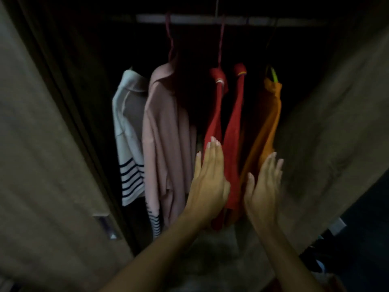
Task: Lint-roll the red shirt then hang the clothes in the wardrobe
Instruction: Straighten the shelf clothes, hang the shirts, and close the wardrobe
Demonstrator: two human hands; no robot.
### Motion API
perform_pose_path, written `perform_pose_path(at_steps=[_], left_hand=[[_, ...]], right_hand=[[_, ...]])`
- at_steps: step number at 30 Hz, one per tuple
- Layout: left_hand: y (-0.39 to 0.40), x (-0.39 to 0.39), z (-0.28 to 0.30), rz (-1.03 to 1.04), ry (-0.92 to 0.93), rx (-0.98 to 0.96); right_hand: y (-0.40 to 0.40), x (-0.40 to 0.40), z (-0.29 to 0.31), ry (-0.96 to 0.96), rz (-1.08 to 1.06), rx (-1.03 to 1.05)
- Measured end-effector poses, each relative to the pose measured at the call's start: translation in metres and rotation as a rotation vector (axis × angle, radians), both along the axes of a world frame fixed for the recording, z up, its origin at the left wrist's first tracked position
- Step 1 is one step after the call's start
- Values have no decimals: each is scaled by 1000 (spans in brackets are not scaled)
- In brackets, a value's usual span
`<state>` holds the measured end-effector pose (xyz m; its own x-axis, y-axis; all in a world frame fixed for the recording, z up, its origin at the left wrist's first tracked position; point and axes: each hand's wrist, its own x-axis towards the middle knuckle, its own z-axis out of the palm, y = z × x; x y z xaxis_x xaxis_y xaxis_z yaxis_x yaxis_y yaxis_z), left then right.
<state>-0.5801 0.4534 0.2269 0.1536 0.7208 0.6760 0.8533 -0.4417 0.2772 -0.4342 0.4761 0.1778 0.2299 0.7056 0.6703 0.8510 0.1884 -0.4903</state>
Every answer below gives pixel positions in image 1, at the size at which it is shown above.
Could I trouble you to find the person's left forearm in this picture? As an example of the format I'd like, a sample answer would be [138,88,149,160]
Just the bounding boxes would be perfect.
[98,213,208,292]

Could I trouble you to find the white wall socket plate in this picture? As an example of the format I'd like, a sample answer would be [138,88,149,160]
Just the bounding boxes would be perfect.
[327,217,348,237]

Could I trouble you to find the pink shirt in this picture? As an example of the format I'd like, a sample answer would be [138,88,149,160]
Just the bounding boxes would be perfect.
[141,62,198,228]

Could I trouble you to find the metal recessed door handle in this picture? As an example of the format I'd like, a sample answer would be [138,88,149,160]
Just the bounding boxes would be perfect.
[92,213,121,241]

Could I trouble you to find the person's right hand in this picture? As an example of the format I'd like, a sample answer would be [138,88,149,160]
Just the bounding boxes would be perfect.
[244,151,285,234]

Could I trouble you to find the green hanger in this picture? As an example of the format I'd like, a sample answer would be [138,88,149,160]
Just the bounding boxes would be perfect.
[265,66,279,85]

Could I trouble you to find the wooden wardrobe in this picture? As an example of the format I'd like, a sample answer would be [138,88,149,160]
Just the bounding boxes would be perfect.
[0,0,389,292]

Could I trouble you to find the white navy striped shirt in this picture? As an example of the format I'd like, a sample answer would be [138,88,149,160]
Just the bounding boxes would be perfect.
[111,69,162,240]

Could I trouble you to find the person's left hand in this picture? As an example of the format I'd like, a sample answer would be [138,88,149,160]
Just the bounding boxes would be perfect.
[184,136,231,229]

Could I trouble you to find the red polo shirt white trim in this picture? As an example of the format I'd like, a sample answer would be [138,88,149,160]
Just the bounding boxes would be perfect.
[203,67,229,232]

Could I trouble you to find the orange shirt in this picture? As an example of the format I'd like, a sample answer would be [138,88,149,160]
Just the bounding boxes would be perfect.
[239,77,283,187]

